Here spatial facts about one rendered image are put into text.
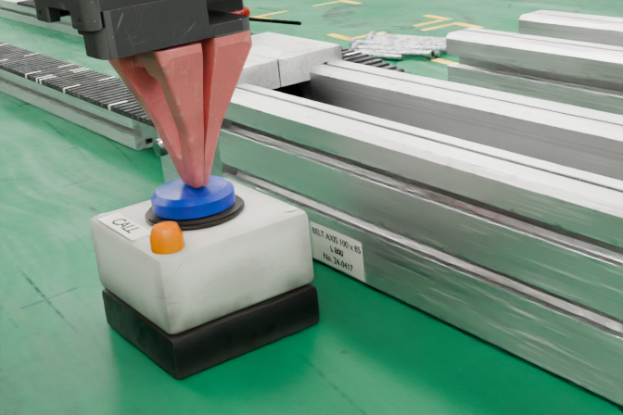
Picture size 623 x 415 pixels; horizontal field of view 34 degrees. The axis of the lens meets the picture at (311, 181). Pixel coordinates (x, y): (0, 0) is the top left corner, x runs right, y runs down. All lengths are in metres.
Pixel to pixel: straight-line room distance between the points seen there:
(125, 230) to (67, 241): 0.18
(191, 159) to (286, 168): 0.11
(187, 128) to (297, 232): 0.07
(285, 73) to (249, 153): 0.07
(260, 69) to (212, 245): 0.21
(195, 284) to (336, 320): 0.08
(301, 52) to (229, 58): 0.21
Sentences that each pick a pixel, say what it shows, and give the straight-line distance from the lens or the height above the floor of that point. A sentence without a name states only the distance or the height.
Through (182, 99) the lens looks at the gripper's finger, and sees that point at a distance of 0.44.
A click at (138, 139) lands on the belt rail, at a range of 0.83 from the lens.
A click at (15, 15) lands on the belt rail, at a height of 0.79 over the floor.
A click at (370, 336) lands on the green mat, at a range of 0.48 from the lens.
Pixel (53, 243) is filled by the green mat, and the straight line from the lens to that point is 0.66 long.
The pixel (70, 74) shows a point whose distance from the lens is 1.00.
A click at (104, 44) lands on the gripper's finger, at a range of 0.42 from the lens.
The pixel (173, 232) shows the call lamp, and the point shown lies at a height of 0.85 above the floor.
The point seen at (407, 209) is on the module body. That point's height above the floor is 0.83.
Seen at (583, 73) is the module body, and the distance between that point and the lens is 0.64.
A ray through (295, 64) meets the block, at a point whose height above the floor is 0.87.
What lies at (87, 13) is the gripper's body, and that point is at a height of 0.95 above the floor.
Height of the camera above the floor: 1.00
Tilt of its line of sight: 19 degrees down
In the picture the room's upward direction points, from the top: 6 degrees counter-clockwise
